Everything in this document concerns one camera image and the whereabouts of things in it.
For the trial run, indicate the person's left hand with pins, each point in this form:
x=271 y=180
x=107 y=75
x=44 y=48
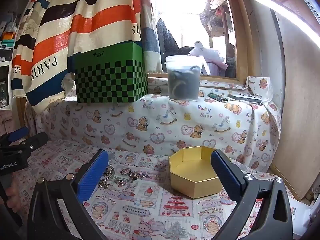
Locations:
x=13 y=192

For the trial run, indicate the pink patchwork print cloth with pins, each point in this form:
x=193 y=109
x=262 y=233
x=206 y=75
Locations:
x=155 y=210

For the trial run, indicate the wooden window frame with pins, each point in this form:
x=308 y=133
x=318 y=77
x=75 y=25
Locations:
x=243 y=42

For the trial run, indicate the silver stud earrings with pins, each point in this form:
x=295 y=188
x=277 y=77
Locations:
x=118 y=180

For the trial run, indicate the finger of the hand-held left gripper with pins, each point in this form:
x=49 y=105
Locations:
x=16 y=133
x=35 y=142

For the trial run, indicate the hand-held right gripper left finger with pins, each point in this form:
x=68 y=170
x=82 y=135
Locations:
x=92 y=177

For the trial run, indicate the green checkered box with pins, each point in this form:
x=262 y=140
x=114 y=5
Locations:
x=110 y=80

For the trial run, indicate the white box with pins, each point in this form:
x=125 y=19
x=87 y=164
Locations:
x=301 y=205

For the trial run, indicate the storage shelf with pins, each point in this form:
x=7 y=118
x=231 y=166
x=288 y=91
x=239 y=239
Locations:
x=6 y=55

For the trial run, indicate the silver bangle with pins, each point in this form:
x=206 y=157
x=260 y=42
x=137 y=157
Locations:
x=111 y=172

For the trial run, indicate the bear print cloth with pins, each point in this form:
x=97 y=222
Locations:
x=175 y=120

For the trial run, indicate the green lighter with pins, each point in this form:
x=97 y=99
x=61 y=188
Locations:
x=217 y=97

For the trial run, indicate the black cloth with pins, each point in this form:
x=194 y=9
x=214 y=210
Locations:
x=168 y=40

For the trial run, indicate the white light bar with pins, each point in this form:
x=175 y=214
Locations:
x=287 y=15

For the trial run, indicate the white plush toy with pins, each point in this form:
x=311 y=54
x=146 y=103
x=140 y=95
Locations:
x=207 y=53

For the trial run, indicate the striped curtain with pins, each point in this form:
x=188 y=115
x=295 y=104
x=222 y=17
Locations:
x=55 y=42

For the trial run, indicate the gold hexagonal box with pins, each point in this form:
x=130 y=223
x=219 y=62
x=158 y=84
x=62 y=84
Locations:
x=195 y=182

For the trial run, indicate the dark flat device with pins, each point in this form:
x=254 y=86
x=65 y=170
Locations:
x=245 y=98

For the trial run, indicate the silver charm cluster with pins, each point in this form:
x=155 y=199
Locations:
x=103 y=185

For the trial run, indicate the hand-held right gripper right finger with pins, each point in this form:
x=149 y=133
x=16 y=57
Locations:
x=225 y=177

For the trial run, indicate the clear plastic jar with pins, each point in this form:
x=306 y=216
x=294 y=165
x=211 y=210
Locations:
x=183 y=82

